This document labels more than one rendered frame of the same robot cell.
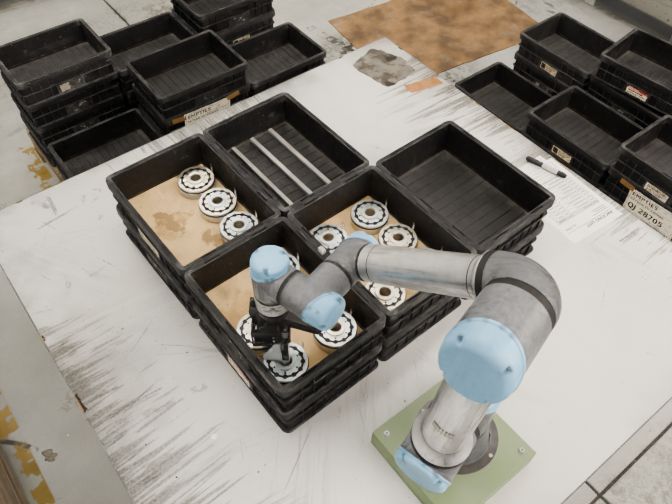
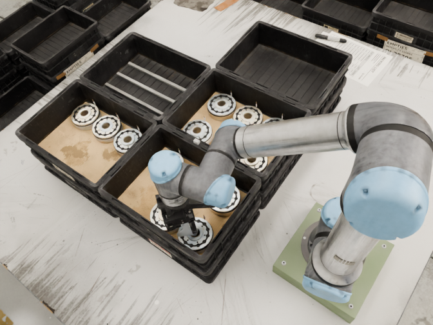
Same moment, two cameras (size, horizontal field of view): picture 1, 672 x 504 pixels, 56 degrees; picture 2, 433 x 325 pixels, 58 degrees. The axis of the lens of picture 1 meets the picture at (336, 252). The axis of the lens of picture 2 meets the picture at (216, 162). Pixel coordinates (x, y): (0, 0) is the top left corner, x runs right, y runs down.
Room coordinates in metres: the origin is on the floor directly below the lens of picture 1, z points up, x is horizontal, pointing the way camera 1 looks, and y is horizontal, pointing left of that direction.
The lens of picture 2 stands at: (0.22, 0.06, 1.91)
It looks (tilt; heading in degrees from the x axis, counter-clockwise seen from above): 57 degrees down; 354
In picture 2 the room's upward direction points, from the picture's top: 9 degrees counter-clockwise
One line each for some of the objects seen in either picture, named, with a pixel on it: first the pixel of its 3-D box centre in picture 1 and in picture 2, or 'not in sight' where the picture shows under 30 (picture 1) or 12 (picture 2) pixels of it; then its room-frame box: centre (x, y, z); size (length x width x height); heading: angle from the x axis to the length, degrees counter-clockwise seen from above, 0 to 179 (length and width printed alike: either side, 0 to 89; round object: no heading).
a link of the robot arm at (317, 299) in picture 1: (317, 295); (211, 180); (0.68, 0.03, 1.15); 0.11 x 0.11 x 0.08; 54
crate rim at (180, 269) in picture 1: (192, 198); (86, 129); (1.12, 0.38, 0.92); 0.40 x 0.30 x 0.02; 41
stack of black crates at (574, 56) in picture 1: (563, 73); not in sight; (2.56, -1.05, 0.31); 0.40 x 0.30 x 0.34; 39
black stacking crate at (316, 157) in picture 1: (285, 163); (148, 84); (1.32, 0.15, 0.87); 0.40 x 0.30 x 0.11; 41
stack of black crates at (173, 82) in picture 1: (195, 106); (69, 64); (2.16, 0.62, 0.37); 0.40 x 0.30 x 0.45; 129
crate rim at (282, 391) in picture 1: (283, 298); (178, 186); (0.82, 0.12, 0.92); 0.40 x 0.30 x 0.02; 41
